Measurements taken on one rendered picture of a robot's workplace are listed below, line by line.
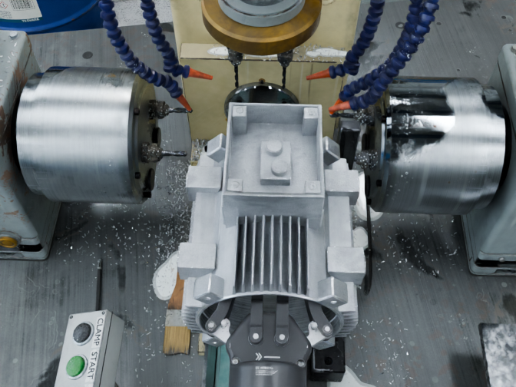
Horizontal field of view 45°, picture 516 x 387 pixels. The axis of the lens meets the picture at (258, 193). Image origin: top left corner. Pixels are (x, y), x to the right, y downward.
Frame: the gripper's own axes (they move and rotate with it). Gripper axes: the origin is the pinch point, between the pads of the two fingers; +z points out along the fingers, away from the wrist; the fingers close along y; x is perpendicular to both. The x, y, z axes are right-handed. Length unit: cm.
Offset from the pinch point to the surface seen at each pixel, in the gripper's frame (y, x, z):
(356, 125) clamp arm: -11.9, 14.3, 21.0
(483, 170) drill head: -34.7, 28.4, 22.0
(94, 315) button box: 26.2, 29.6, -4.0
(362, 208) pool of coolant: -20, 60, 30
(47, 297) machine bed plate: 44, 58, 7
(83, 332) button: 27.2, 28.8, -6.8
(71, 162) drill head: 33.9, 29.0, 21.7
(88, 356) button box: 25.8, 28.7, -10.3
